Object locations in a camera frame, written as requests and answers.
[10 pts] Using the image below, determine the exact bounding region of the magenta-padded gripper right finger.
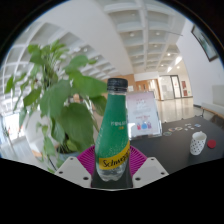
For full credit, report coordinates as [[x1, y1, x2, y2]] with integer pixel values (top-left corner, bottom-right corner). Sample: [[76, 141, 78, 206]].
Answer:
[[127, 145, 170, 189]]

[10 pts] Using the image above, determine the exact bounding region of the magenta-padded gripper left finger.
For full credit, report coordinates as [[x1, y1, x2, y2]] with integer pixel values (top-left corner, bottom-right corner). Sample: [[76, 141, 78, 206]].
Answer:
[[54, 145, 101, 189]]

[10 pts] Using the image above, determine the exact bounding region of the green drink bottle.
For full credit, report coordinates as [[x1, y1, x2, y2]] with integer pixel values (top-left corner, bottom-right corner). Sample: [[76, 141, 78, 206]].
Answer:
[[94, 77, 132, 183]]

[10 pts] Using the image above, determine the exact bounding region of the green leafy potted plant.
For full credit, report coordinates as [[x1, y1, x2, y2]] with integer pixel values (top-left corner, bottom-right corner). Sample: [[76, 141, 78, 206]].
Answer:
[[3, 39, 109, 175]]

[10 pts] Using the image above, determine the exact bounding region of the clear acrylic sign stand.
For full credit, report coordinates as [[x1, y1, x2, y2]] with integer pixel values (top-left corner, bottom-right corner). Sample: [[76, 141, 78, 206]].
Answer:
[[125, 90, 164, 141]]

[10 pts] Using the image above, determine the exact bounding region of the white dotted mug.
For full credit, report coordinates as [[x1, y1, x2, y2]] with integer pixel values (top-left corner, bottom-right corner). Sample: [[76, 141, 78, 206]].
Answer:
[[189, 130, 208, 157]]

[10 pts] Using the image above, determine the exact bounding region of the long white bench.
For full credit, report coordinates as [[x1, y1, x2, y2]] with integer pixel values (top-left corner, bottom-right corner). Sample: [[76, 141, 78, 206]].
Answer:
[[200, 84, 224, 120]]

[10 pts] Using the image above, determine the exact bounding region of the group of ceiling lights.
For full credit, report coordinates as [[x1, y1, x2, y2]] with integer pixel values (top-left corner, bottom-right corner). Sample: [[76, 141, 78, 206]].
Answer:
[[124, 28, 184, 74]]

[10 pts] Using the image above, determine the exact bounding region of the dark framed wall picture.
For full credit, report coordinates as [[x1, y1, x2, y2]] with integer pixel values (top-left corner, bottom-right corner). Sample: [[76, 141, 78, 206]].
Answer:
[[190, 24, 220, 63]]

